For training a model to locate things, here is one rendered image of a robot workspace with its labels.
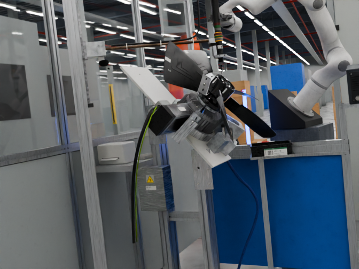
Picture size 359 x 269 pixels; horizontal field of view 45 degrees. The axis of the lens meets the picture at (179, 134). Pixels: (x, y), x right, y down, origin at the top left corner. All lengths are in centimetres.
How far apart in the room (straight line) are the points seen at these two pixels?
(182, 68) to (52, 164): 77
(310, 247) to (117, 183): 117
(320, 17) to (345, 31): 140
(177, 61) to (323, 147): 98
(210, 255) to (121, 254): 63
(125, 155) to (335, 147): 113
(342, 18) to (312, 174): 178
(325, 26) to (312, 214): 105
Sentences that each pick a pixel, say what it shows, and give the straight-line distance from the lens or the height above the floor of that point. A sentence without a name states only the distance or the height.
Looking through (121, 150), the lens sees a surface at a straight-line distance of 226.
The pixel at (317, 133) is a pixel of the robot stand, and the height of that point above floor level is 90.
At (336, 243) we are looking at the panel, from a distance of 262.
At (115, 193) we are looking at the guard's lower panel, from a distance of 255.
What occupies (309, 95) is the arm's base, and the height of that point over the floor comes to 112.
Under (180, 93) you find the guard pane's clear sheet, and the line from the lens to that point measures 343.
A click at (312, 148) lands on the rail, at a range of 249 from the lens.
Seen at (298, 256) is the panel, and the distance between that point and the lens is 268.
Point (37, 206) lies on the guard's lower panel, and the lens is 208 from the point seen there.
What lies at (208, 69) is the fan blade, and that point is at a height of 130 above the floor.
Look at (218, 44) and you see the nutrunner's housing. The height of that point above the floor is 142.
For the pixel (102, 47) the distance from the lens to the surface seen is 215.
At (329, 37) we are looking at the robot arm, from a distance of 258.
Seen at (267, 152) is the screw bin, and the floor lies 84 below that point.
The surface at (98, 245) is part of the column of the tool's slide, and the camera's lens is 221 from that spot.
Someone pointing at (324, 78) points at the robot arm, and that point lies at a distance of 264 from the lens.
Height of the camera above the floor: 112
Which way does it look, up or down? 4 degrees down
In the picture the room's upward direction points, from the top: 6 degrees counter-clockwise
